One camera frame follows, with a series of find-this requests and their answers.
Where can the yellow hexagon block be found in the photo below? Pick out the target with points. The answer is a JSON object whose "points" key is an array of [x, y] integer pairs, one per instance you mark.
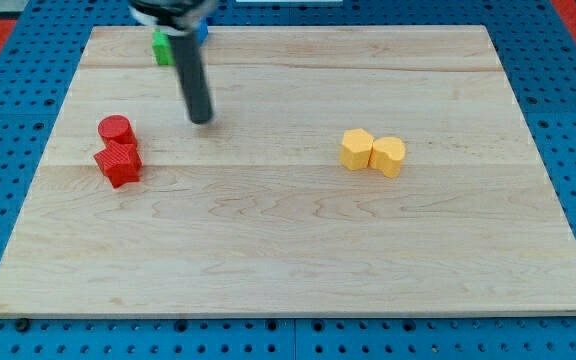
{"points": [[356, 149]]}

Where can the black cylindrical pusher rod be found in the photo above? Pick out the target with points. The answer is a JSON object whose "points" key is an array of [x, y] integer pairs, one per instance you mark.
{"points": [[192, 78]]}

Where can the blue block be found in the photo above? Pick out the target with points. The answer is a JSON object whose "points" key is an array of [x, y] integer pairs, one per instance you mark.
{"points": [[202, 31]]}

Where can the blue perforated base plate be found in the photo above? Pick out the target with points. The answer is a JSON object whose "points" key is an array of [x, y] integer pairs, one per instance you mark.
{"points": [[39, 60]]}

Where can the yellow heart block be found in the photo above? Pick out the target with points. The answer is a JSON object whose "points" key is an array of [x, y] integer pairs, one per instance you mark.
{"points": [[387, 156]]}

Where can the red star block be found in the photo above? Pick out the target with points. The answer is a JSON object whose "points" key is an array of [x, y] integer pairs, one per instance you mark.
{"points": [[120, 163]]}

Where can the green block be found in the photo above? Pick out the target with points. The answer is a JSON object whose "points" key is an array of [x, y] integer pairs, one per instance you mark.
{"points": [[162, 49]]}

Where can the red cylinder block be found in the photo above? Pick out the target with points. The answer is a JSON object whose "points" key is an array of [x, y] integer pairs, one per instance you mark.
{"points": [[118, 129]]}

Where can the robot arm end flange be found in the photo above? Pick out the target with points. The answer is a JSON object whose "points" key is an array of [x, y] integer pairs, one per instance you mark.
{"points": [[174, 17]]}

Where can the wooden board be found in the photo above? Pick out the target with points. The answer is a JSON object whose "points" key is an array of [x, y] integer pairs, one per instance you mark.
{"points": [[254, 216]]}

